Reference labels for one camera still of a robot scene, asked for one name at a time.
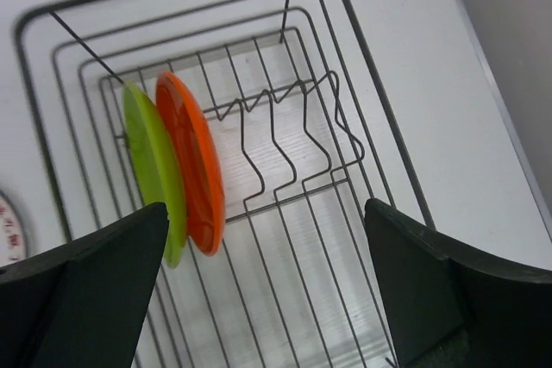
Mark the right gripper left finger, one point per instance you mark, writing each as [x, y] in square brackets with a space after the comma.
[83, 304]

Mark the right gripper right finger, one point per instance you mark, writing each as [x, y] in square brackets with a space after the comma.
[449, 304]

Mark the white plate orange sunburst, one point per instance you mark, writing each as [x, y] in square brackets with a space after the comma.
[15, 240]

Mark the green plate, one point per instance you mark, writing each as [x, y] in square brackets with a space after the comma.
[156, 166]

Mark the grey wire dish rack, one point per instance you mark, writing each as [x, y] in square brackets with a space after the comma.
[304, 135]

